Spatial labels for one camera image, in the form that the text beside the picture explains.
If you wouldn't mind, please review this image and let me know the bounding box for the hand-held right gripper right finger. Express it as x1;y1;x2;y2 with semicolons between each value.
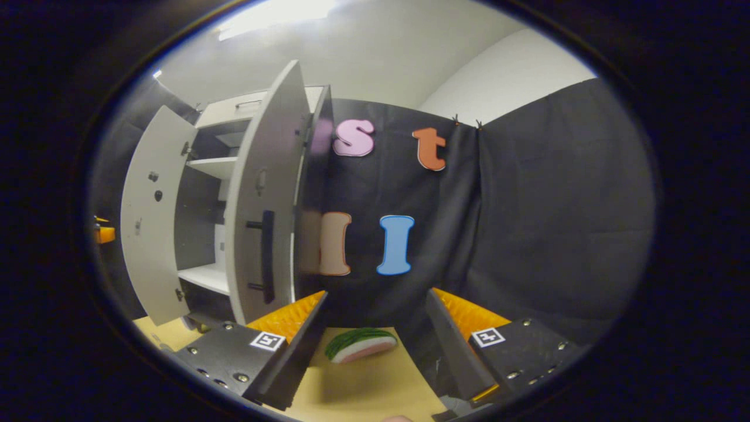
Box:
425;287;581;408

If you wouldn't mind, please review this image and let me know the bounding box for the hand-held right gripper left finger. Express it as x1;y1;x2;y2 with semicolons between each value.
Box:
161;290;329;411

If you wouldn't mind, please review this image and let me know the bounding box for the white cabinet door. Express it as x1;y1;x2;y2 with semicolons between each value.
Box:
120;105;199;326
226;60;311;326

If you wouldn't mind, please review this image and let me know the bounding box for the white cabinet shelf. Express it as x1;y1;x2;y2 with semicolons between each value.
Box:
186;156;238;180

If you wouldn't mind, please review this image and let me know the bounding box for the grey and white cabinet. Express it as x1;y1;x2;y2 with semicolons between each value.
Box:
176;84;335;332

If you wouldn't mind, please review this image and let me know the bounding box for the white cabinet drawer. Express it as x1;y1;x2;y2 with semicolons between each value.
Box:
195;87;324;128

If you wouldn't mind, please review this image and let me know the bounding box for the watermelon slice toy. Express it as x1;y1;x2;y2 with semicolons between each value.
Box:
325;327;398;364

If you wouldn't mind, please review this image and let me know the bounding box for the black backdrop cloth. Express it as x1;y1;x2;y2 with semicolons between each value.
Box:
88;76;657;352

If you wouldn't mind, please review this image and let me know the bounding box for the ceiling light panel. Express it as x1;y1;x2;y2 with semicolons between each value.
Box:
218;0;338;40

